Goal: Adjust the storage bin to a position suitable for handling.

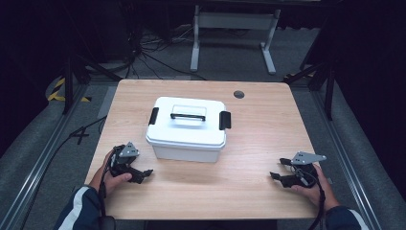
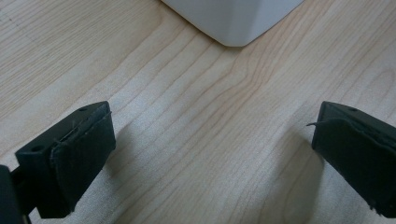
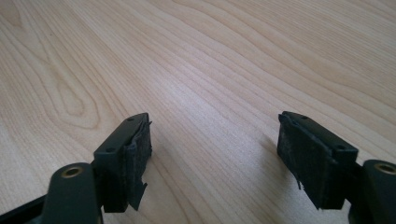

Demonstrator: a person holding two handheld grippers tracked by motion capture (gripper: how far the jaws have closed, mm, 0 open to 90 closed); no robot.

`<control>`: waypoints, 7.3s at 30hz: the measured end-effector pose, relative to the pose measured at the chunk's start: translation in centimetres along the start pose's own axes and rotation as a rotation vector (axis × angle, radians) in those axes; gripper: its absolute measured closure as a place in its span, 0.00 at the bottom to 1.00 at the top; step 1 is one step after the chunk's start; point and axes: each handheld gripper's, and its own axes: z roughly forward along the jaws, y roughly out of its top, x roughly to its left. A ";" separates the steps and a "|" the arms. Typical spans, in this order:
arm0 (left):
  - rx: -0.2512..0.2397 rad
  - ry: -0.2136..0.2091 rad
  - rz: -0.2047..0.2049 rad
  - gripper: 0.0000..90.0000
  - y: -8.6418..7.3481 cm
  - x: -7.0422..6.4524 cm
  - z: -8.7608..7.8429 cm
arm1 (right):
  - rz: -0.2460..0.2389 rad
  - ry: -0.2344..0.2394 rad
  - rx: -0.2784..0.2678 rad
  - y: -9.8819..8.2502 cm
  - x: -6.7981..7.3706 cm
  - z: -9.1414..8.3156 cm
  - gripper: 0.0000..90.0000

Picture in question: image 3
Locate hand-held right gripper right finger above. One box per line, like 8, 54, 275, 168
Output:
276, 110, 360, 211

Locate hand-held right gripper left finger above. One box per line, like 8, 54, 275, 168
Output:
92, 112, 153, 214

